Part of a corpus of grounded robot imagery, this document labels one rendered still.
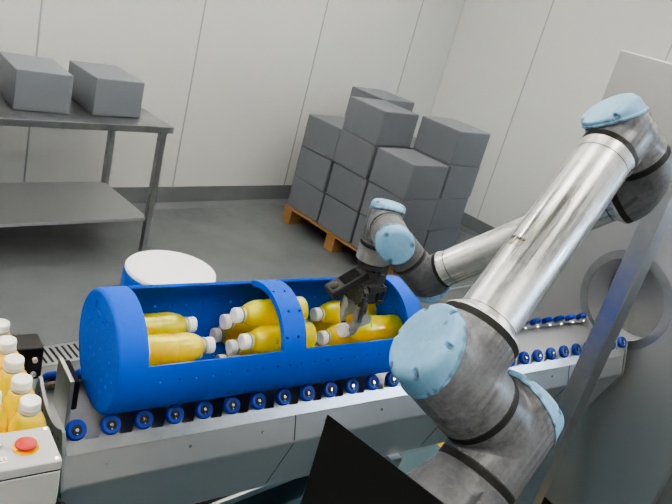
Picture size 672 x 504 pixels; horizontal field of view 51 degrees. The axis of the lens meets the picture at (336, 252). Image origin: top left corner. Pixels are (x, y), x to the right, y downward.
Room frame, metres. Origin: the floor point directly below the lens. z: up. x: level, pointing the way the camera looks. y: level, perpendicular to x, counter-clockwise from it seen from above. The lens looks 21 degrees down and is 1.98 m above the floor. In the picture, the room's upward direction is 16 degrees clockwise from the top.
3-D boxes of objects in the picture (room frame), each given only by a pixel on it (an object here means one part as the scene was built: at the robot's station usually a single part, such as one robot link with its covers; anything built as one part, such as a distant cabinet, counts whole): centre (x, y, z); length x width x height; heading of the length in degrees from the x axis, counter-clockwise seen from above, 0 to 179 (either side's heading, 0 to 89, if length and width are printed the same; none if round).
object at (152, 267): (1.96, 0.48, 1.03); 0.28 x 0.28 x 0.01
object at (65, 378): (1.30, 0.50, 0.99); 0.10 x 0.02 x 0.12; 40
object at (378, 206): (1.72, -0.10, 1.44); 0.10 x 0.09 x 0.12; 12
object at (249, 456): (1.97, -0.31, 0.79); 2.17 x 0.29 x 0.34; 130
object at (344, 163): (5.49, -0.20, 0.59); 1.20 x 0.80 x 1.19; 48
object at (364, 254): (1.73, -0.10, 1.35); 0.10 x 0.09 x 0.05; 40
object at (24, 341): (1.43, 0.66, 0.95); 0.10 x 0.07 x 0.10; 40
